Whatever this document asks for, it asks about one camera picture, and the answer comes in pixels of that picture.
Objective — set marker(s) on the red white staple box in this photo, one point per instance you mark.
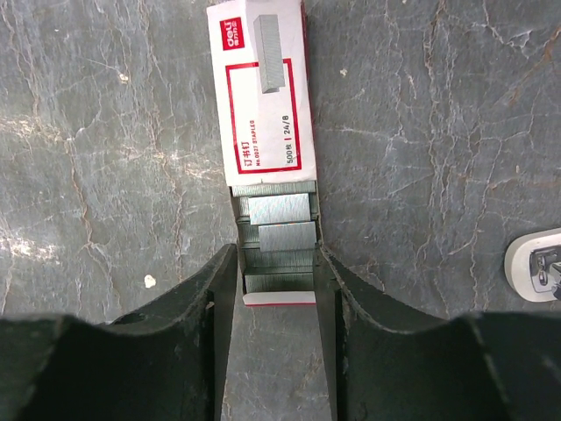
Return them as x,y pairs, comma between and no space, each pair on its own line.
260,68

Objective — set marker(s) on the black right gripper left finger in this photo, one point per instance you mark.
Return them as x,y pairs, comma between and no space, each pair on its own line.
165,360

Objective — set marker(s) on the green white stapler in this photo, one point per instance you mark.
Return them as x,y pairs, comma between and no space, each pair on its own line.
532,266

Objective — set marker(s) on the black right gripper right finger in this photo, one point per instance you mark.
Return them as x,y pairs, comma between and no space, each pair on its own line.
385,360

